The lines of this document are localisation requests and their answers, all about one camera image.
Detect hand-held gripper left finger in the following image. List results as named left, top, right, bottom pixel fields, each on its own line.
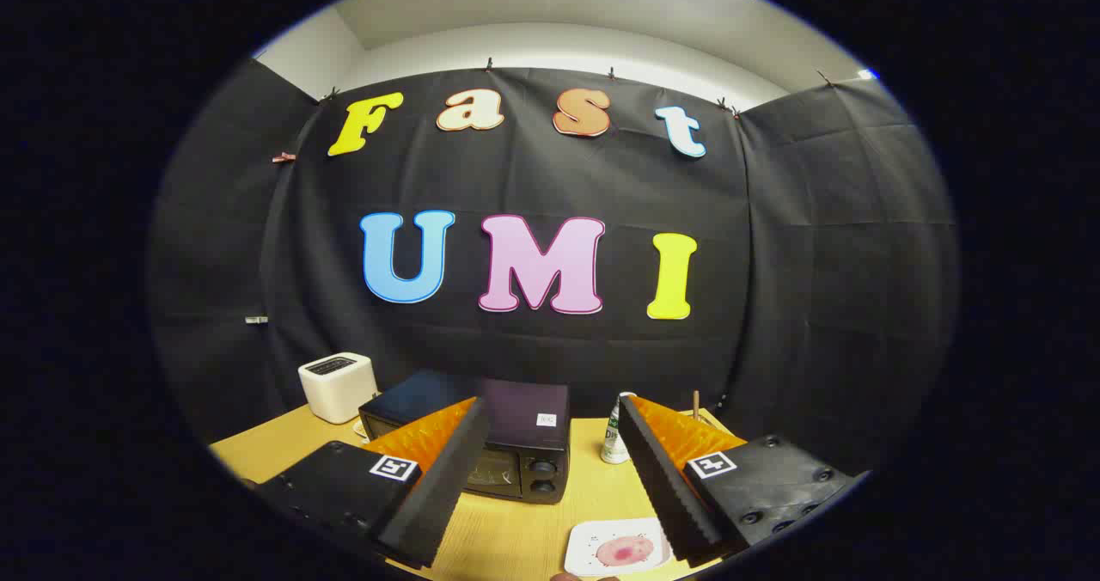
left=254, top=396, right=492, bottom=570

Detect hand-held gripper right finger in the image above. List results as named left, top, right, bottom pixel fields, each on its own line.
left=616, top=394, right=862, bottom=569

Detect pink ham slice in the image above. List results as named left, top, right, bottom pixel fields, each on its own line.
left=595, top=535, right=656, bottom=567

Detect black toaster oven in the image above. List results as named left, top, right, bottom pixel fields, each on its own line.
left=358, top=369, right=572, bottom=505

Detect white square plate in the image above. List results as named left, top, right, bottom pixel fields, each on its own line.
left=565, top=517, right=673, bottom=578

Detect white bread toaster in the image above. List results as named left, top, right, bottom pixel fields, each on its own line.
left=297, top=352, right=379, bottom=425

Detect white bottle green label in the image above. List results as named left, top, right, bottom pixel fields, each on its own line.
left=601, top=391, right=639, bottom=465

